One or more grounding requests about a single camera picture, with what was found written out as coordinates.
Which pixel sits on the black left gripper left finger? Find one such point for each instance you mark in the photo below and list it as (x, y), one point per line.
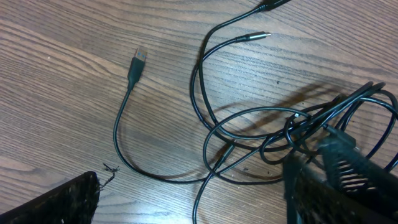
(73, 202)

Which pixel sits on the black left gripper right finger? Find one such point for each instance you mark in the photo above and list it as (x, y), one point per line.
(311, 200)

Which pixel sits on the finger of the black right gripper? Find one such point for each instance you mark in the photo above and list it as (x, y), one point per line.
(356, 177)

